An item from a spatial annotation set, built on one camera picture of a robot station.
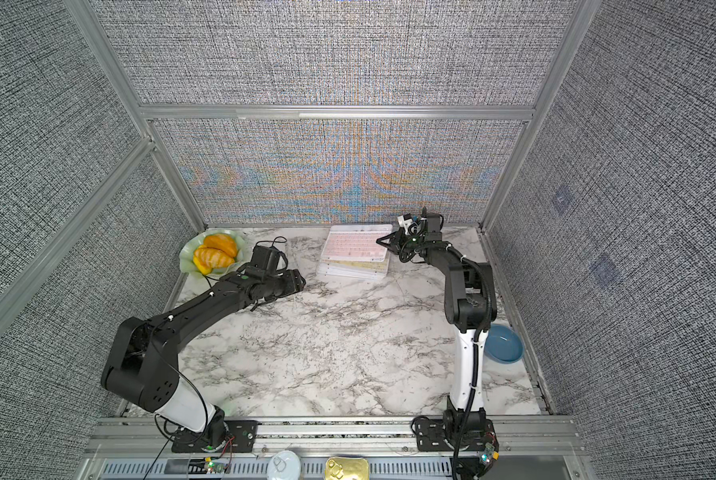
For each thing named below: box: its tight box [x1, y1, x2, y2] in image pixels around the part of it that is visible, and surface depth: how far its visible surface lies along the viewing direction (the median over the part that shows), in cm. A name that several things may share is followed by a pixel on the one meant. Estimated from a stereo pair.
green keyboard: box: [316, 265, 388, 279], surface depth 105 cm
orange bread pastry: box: [193, 234, 238, 275], surface depth 105 cm
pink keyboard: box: [321, 224, 393, 262], surface depth 104 cm
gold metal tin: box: [324, 456, 369, 480], surface depth 67 cm
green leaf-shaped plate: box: [179, 228, 247, 276], surface depth 105 cm
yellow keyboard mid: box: [321, 259, 389, 271], surface depth 105 cm
